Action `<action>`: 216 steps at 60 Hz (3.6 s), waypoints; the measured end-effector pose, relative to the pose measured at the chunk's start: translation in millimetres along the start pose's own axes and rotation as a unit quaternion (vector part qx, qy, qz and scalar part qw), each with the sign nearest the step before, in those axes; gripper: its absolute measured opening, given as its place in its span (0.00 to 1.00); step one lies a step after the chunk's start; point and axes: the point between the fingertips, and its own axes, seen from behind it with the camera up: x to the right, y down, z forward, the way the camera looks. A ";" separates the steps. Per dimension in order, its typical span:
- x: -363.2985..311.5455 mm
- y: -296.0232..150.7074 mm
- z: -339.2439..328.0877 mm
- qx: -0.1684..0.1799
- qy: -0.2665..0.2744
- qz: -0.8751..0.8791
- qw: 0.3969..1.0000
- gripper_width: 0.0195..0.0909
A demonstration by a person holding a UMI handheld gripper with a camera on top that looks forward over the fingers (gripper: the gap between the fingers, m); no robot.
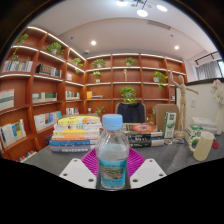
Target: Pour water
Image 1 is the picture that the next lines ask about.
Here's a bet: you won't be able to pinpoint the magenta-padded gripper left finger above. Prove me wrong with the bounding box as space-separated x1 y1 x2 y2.
59 148 101 190

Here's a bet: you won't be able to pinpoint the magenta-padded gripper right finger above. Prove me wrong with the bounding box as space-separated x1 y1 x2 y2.
126 147 168 190

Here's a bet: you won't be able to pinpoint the clear blue-capped water bottle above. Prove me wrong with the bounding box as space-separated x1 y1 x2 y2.
95 113 130 191

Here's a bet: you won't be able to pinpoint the stack of colourful books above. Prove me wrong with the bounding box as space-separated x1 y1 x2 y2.
49 114 103 154

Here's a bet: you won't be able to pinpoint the tan upholstered chair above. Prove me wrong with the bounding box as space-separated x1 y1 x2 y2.
154 103 181 132

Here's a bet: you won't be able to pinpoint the black office chair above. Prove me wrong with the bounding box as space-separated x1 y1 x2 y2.
115 101 148 124

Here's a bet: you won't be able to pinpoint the blue white tissue pack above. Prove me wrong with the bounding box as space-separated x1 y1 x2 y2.
196 125 218 135

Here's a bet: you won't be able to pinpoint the orange wooden shelf unit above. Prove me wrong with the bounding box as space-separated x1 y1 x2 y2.
0 26 188 164

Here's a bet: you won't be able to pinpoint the white ceramic vase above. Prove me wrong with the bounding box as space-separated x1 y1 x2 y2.
214 103 224 136

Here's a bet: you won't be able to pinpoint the wooden artist mannequin figure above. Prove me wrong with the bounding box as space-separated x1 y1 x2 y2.
168 68 199 139

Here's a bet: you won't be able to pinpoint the grey curtain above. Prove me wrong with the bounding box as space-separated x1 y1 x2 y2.
194 59 223 81

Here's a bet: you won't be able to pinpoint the window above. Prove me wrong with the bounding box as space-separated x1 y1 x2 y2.
217 59 224 78

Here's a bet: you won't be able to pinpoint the recessed ceiling downlights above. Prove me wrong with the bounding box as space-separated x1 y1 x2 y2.
89 39 181 52

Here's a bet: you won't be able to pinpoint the ceiling air vent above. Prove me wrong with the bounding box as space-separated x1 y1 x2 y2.
145 19 172 31

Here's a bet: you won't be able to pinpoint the multi-bulb ceiling lamp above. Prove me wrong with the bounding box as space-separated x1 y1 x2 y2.
115 0 169 18

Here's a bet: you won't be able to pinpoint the cream mug with beaded handle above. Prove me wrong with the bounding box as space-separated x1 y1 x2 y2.
188 130 216 163

